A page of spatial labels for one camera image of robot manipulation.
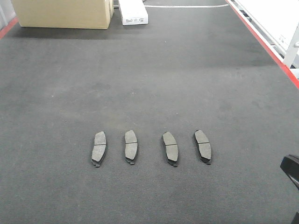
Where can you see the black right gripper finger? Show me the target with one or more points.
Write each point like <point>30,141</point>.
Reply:
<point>290,166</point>

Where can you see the white long box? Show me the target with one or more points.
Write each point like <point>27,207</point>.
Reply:
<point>133,12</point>

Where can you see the cardboard box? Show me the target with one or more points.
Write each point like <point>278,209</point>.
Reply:
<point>86,14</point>

